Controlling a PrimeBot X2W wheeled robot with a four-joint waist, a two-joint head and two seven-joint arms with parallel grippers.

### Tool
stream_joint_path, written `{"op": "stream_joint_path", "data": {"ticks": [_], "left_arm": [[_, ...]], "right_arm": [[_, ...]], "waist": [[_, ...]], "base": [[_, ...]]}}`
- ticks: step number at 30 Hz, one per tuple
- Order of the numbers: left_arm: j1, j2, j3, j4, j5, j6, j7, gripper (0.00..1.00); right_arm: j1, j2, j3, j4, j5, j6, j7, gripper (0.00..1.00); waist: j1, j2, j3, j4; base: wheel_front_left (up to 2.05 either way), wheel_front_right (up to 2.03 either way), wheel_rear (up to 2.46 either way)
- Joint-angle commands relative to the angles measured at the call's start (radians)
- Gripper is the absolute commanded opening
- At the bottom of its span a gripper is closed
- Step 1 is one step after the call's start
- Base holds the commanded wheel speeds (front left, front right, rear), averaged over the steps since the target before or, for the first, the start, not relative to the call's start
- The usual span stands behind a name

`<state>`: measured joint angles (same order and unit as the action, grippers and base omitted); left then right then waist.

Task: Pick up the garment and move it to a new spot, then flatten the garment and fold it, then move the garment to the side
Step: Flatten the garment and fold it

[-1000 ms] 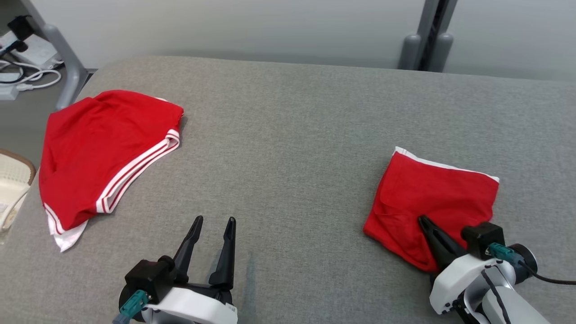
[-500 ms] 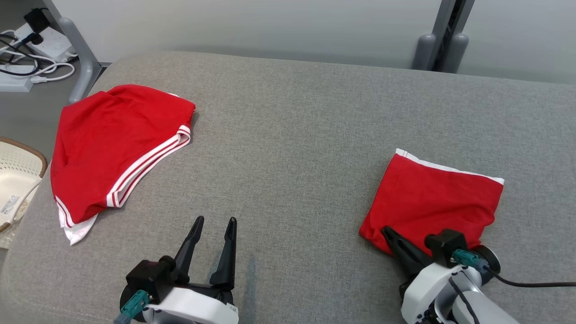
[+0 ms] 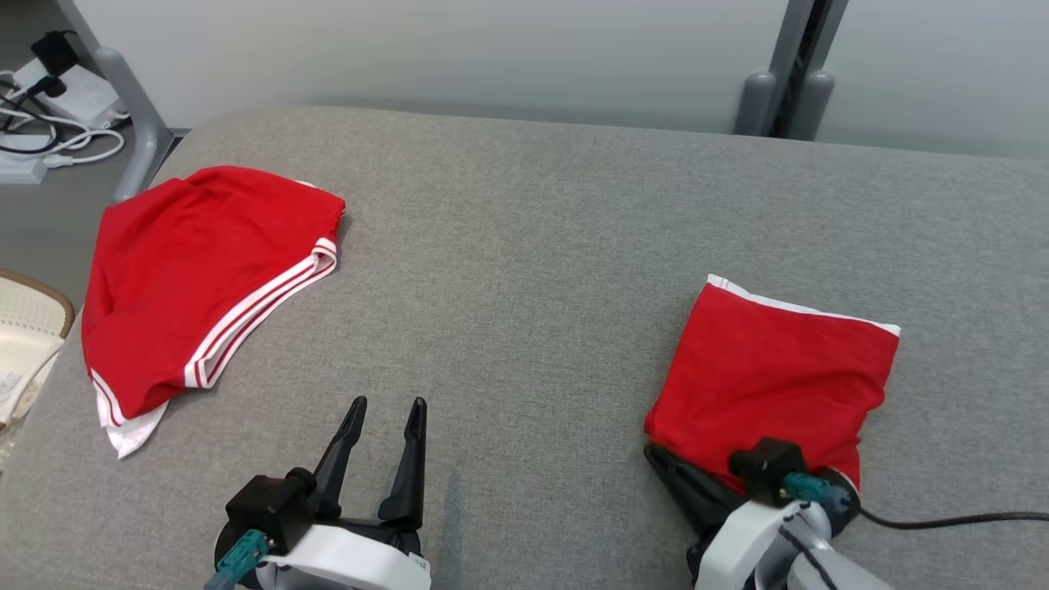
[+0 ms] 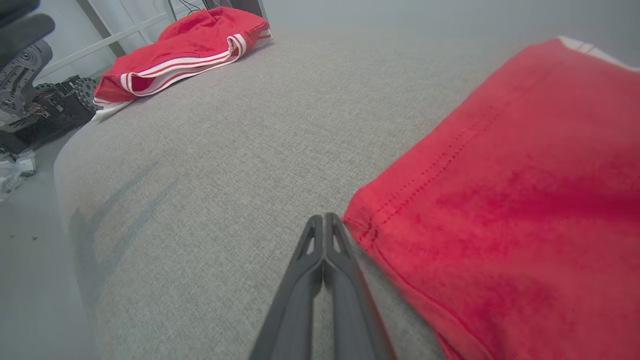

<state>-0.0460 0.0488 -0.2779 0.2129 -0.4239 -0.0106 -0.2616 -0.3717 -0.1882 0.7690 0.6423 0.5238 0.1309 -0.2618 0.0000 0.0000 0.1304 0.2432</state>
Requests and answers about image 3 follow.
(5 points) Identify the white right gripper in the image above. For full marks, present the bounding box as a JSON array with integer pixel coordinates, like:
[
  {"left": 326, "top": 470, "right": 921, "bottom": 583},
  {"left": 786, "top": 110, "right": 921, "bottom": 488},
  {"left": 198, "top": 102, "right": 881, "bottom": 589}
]
[{"left": 643, "top": 442, "right": 833, "bottom": 590}]

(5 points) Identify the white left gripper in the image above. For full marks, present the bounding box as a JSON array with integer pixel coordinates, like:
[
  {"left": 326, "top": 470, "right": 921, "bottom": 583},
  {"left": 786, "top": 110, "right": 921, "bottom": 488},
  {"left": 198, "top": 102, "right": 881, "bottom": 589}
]
[{"left": 254, "top": 396, "right": 434, "bottom": 590}]

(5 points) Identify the red shorts white trim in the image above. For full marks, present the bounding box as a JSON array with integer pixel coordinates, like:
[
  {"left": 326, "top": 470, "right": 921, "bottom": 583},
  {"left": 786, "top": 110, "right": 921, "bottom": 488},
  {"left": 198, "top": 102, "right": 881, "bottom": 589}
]
[{"left": 643, "top": 275, "right": 902, "bottom": 497}]

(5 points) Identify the red white basketball jersey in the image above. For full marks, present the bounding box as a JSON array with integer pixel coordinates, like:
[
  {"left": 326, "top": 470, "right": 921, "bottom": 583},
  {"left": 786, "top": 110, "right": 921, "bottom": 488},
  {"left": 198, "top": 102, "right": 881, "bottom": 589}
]
[{"left": 80, "top": 166, "right": 347, "bottom": 460}]

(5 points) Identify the cream wicker laundry basket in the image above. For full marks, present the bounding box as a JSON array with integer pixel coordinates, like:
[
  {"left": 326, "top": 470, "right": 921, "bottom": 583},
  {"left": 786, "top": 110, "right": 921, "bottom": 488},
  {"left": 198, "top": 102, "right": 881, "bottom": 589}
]
[{"left": 0, "top": 269, "right": 76, "bottom": 386}]

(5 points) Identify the grey metal table leg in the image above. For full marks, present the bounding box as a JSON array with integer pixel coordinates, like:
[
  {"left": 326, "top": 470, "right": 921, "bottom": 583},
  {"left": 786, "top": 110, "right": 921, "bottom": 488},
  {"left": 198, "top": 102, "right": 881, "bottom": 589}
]
[{"left": 57, "top": 0, "right": 175, "bottom": 202}]

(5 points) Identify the small white box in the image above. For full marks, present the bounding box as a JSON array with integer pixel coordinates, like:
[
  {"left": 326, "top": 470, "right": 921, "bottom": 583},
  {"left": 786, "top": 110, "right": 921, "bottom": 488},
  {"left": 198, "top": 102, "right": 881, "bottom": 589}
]
[{"left": 0, "top": 154, "right": 46, "bottom": 185}]

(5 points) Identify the black power adapter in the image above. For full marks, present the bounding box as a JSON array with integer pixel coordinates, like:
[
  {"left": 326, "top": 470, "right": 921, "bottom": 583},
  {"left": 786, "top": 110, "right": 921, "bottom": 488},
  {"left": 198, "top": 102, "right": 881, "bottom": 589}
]
[{"left": 31, "top": 31, "right": 80, "bottom": 79}]

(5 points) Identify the right black cable teal plug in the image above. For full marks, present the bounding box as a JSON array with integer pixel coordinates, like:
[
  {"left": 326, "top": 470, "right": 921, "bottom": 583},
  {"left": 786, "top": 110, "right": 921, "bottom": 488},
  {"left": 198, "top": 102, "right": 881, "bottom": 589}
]
[{"left": 783, "top": 471, "right": 1049, "bottom": 532}]

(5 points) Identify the black cable teal plug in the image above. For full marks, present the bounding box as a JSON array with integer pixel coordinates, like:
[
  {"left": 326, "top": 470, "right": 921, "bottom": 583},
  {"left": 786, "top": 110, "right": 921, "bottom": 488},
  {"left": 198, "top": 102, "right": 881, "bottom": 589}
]
[
  {"left": 783, "top": 471, "right": 1049, "bottom": 532},
  {"left": 203, "top": 529, "right": 271, "bottom": 590}
]

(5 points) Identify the left black cable teal plug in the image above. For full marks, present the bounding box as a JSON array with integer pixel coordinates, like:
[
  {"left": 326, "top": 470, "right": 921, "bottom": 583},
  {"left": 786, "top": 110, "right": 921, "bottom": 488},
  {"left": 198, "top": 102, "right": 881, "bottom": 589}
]
[{"left": 203, "top": 529, "right": 271, "bottom": 590}]

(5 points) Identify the grey cylindrical post foot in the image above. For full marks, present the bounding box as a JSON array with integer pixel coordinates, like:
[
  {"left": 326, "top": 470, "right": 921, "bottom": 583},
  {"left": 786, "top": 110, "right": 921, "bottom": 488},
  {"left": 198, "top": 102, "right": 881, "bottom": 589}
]
[
  {"left": 791, "top": 70, "right": 837, "bottom": 140},
  {"left": 733, "top": 71, "right": 777, "bottom": 136}
]

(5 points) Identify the white power strip with cables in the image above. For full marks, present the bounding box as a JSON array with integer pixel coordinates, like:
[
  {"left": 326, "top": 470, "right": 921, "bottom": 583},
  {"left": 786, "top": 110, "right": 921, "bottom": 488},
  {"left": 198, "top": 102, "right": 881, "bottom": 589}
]
[{"left": 0, "top": 72, "right": 125, "bottom": 169}]

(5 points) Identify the grey partition post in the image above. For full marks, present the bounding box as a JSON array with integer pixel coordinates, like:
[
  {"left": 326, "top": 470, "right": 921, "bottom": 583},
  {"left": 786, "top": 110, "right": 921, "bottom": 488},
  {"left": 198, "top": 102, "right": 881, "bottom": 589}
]
[{"left": 766, "top": 0, "right": 849, "bottom": 138}]

